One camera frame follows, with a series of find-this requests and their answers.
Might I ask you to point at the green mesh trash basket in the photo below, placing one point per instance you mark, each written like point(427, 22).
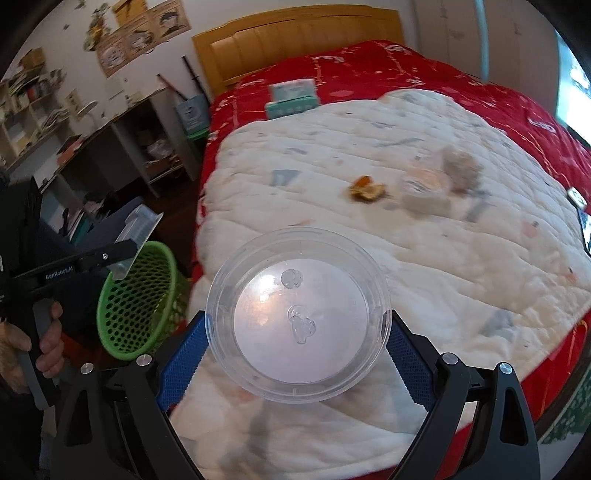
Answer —
point(136, 314)

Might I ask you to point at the wanted posters on wall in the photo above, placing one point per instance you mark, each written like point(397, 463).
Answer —
point(140, 30)

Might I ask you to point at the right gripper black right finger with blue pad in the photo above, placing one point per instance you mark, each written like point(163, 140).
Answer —
point(478, 424)

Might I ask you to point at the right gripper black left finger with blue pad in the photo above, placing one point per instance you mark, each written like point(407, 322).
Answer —
point(115, 422)

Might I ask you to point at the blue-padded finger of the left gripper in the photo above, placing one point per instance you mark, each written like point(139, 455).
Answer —
point(117, 257)

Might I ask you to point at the red patterned bedspread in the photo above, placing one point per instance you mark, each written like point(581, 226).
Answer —
point(503, 278)

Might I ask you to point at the white small device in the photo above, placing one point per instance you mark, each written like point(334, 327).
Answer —
point(577, 199)

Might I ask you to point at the wooden headboard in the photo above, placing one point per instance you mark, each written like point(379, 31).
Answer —
point(240, 47)

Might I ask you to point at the blue box beside bed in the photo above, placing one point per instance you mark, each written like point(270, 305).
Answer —
point(193, 113)

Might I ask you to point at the teal tissue pack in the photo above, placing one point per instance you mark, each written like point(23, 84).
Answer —
point(292, 97)

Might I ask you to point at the black sword on wall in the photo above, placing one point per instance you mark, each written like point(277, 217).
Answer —
point(194, 78)

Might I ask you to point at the dark open shelf desk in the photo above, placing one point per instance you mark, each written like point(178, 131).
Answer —
point(131, 156)

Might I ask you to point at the white paper ball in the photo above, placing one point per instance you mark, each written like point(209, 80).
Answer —
point(462, 168)

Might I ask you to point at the clear plastic lid piece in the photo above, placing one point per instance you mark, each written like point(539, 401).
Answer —
point(139, 225)

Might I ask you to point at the light wooden bookshelf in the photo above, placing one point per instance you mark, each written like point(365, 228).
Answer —
point(34, 123)

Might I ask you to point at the orange peel scrap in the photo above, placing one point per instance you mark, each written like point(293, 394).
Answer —
point(365, 189)

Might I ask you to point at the black smartphone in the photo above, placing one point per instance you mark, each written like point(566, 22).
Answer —
point(585, 224)

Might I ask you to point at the clear plastic cup with label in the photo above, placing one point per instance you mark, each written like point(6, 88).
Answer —
point(298, 315)

